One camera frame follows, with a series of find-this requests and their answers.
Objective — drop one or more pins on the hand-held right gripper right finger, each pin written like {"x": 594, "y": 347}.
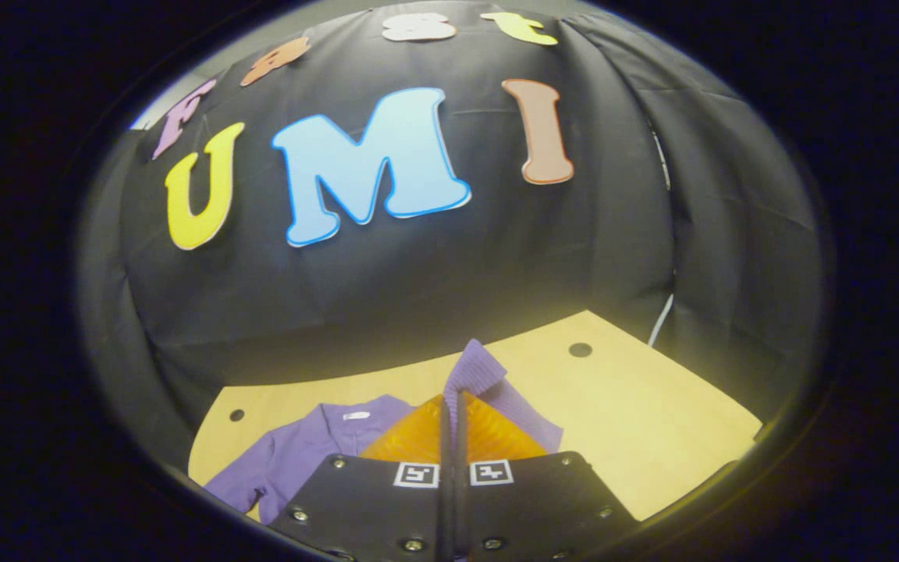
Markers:
{"x": 535, "y": 507}

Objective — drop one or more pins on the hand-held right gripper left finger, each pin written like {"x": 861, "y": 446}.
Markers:
{"x": 371, "y": 507}

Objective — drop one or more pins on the purple button-up garment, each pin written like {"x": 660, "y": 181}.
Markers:
{"x": 301, "y": 453}

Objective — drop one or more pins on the black backdrop cloth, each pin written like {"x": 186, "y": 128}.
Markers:
{"x": 418, "y": 297}

